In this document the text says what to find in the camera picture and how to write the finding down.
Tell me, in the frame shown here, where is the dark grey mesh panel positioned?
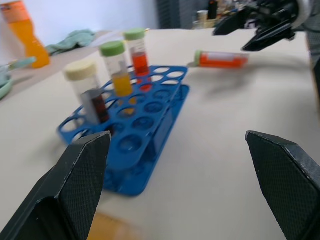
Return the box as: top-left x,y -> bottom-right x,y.
155,0 -> 196,30

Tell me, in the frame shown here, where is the pale green dish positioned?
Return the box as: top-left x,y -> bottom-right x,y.
0,56 -> 37,83

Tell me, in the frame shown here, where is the green-capped tube, orange-red liquid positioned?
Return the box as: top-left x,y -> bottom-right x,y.
193,49 -> 250,69

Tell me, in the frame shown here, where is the green crumpled cloth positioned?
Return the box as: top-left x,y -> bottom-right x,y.
46,29 -> 97,56

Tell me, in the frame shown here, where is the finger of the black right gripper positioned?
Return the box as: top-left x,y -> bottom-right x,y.
212,9 -> 254,36
240,22 -> 296,53

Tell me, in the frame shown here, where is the paper cup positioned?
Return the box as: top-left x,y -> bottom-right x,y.
196,9 -> 210,24

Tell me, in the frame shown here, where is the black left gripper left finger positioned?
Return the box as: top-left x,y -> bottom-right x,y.
0,130 -> 112,240

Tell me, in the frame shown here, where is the light green plate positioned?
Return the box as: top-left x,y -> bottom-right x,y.
0,74 -> 14,100

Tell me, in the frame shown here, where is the green-capped tube, red liquid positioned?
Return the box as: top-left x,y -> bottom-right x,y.
124,27 -> 154,93

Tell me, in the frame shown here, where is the green-capped tube, yellow liquid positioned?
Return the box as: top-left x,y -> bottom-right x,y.
99,41 -> 138,107

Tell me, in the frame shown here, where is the white-capped tube, dark red liquid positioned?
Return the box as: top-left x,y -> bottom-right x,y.
62,61 -> 116,138

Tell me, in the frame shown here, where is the blue tube rack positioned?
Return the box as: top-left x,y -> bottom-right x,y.
57,65 -> 191,198

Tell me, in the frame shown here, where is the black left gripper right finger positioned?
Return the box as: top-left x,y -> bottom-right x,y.
245,130 -> 320,240

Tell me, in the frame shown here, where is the orange juice bottle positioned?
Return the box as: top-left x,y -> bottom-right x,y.
0,0 -> 51,70

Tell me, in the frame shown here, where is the black bottle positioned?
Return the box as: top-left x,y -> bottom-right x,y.
207,0 -> 218,21

